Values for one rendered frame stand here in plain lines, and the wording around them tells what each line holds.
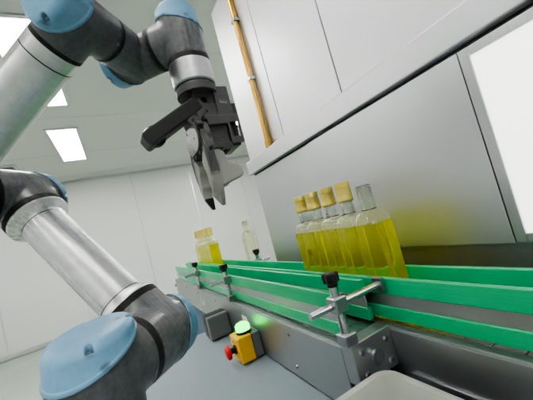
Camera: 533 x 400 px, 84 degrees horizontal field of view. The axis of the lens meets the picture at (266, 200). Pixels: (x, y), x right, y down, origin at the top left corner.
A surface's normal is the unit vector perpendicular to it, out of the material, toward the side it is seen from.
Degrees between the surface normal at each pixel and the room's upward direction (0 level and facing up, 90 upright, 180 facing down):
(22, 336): 90
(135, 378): 94
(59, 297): 90
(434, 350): 90
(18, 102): 143
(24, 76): 129
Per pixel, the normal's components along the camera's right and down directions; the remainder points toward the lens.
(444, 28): -0.86, 0.20
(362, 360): 0.44, -0.17
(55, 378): -0.18, -0.07
